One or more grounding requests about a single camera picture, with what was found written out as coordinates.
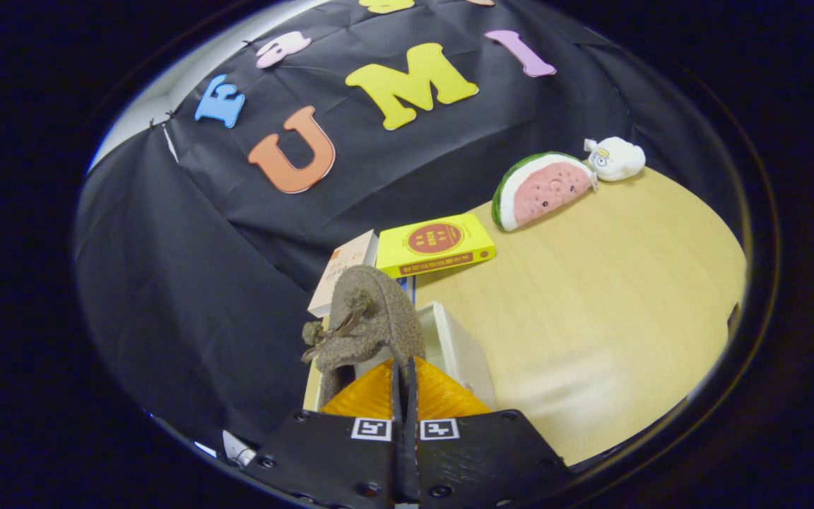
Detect watermelon slice plush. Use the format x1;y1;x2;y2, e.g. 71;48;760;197
490;151;597;233

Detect brown fuzzy shoe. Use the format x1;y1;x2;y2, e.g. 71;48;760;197
300;265;427;407

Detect cream storage box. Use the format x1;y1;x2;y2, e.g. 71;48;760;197
303;300;498;412

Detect white plush toy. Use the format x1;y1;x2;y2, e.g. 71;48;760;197
584;136;647;182

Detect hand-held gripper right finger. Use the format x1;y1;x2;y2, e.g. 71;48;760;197
407;356;574;509

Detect yellow book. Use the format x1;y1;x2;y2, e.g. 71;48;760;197
375;212;497;280

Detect beige book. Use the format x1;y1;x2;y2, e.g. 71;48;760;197
307;229;379;319

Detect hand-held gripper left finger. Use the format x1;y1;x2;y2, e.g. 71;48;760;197
241;357;408;509

